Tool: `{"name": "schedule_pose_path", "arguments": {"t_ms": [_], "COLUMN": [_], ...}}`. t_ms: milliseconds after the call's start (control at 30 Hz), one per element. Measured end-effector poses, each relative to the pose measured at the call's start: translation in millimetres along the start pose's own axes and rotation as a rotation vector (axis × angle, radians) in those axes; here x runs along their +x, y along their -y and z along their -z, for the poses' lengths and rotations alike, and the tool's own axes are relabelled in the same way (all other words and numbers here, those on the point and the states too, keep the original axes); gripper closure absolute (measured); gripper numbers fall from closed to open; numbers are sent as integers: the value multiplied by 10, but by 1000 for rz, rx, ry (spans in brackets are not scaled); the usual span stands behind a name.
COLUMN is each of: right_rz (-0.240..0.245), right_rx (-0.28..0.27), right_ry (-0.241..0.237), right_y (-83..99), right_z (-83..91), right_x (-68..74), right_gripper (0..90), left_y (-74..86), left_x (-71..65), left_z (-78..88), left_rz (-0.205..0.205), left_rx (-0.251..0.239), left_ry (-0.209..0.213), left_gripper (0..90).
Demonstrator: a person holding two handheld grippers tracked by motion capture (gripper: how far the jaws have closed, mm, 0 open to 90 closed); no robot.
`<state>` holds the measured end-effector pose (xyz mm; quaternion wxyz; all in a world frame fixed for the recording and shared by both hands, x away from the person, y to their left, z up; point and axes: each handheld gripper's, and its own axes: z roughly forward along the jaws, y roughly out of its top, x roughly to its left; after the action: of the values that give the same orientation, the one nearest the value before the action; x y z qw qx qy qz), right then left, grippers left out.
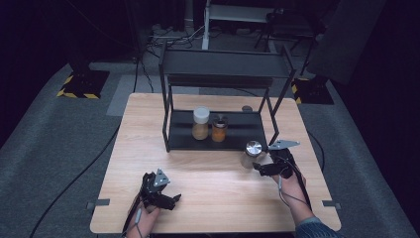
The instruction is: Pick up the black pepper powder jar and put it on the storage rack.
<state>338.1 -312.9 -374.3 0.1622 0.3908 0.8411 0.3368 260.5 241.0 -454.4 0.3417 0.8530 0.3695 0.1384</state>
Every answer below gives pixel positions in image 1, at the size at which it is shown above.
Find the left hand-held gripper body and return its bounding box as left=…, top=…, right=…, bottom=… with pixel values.
left=139, top=168, right=171, bottom=207

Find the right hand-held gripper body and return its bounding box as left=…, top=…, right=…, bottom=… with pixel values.
left=267, top=139, right=301, bottom=180

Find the shiny metal lid glass jar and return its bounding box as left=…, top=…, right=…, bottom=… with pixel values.
left=240, top=140, right=263, bottom=170

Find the orange spice jar silver lid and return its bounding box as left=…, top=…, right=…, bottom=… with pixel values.
left=211, top=114, right=229, bottom=144

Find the white lid spice jar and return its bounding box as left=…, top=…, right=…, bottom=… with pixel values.
left=191, top=105, right=211, bottom=141

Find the black two-tier metal rack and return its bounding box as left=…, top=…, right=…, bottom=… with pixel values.
left=157, top=41, right=297, bottom=154

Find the person's left hand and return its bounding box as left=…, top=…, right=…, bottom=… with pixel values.
left=127, top=194, right=161, bottom=234

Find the person's right hand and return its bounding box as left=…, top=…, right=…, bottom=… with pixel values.
left=270, top=168, right=307, bottom=207

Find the grey table edge clamp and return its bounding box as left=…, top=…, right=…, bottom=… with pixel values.
left=86, top=198, right=111, bottom=210
left=322, top=199, right=342, bottom=210

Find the yellow black striped stand base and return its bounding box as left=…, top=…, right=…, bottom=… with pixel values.
left=290, top=76, right=335, bottom=106
left=55, top=68, right=111, bottom=100

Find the grey floor mat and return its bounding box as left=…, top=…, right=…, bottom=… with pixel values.
left=105, top=73, right=201, bottom=117

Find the dark stand with legs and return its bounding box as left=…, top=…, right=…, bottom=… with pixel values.
left=254, top=8, right=326, bottom=77

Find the grey leaning panel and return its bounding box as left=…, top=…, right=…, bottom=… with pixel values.
left=306, top=0, right=387, bottom=85

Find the white metal stand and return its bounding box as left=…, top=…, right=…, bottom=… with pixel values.
left=201, top=0, right=285, bottom=52

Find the left hand-held gripper cable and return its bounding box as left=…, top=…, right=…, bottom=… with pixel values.
left=120, top=192, right=148, bottom=238

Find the long black floor cable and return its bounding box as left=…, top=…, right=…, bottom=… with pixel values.
left=29, top=122, right=122, bottom=238

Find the bundle of floor cables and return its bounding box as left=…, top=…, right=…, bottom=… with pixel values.
left=145, top=23, right=206, bottom=51

